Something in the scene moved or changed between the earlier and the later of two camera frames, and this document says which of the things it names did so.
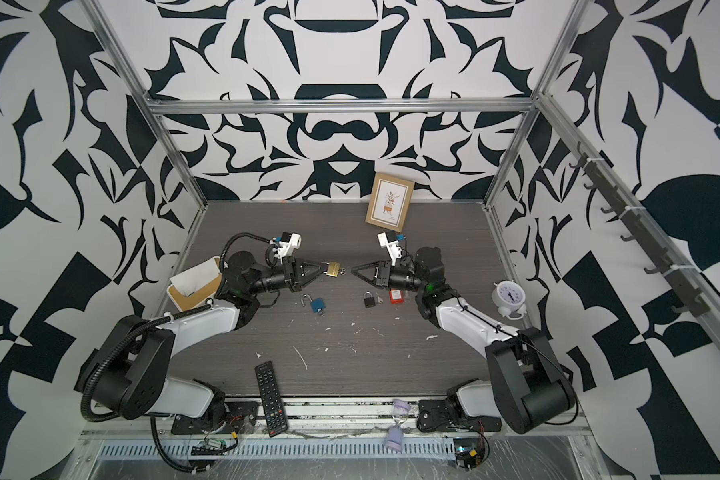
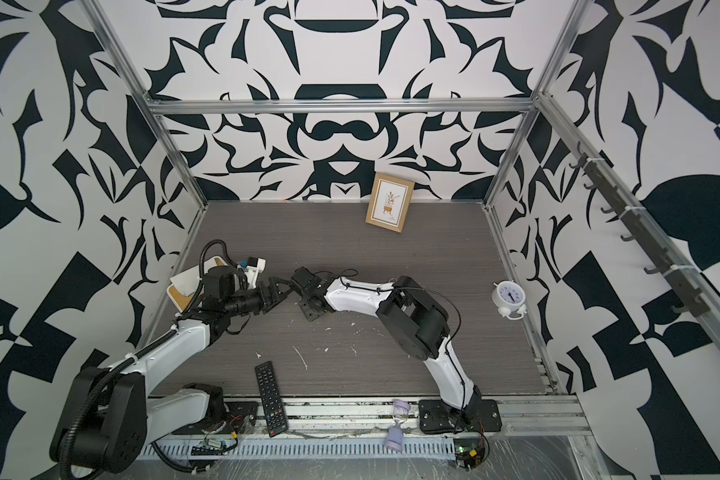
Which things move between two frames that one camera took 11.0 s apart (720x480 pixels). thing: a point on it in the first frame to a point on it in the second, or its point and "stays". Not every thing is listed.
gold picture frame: [389, 202] stays
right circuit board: [469, 451] stays
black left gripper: [293, 274] to [274, 297]
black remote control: [276, 419] stays
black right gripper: [386, 271] to [303, 306]
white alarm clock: [510, 299] stays
